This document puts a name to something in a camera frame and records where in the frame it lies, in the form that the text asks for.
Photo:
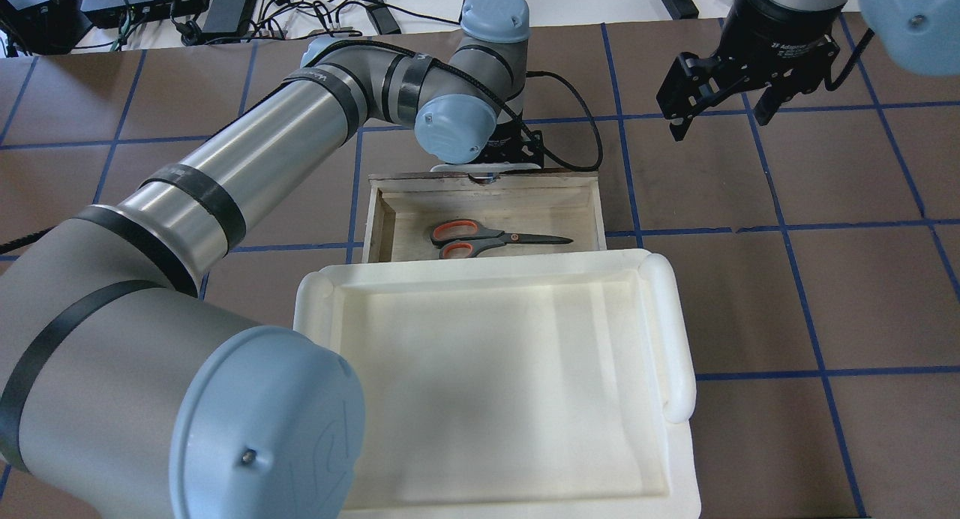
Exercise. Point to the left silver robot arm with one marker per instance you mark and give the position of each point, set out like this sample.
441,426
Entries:
123,386

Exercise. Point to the black power adapter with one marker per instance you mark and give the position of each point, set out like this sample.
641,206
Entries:
226,19

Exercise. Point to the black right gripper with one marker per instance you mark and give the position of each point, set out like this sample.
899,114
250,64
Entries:
780,25

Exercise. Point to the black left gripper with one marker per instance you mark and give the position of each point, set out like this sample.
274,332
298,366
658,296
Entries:
505,143

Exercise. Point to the wooden drawer with white handle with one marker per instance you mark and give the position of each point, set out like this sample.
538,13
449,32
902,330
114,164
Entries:
404,208

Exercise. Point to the orange grey handled scissors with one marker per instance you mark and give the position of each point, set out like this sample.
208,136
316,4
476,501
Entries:
467,238

